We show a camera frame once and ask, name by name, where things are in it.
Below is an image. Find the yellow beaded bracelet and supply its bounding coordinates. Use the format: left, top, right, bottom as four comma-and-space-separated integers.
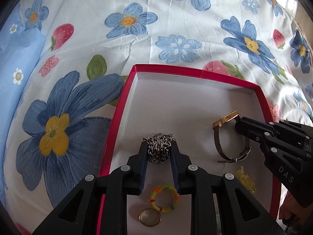
149, 184, 181, 213

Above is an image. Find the light blue pillow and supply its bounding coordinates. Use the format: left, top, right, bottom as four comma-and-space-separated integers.
1, 5, 46, 207

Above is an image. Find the yellow translucent hair clip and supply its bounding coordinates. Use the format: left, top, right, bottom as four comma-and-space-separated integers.
234, 166, 257, 194

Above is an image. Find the floral bed sheet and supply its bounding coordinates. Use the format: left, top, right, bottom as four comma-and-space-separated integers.
3, 0, 312, 234

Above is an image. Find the person's hand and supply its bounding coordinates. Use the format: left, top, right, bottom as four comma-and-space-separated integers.
279, 192, 312, 225

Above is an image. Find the red white shallow box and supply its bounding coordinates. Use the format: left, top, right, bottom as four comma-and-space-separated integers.
99, 64, 281, 234

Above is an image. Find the silver chain bundle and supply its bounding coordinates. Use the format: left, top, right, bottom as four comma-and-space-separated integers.
143, 132, 177, 165

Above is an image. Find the gold brown wristwatch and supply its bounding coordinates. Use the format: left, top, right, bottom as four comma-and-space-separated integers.
212, 110, 251, 163

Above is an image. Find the thin gold ring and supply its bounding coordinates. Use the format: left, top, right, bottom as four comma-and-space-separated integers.
138, 207, 162, 228

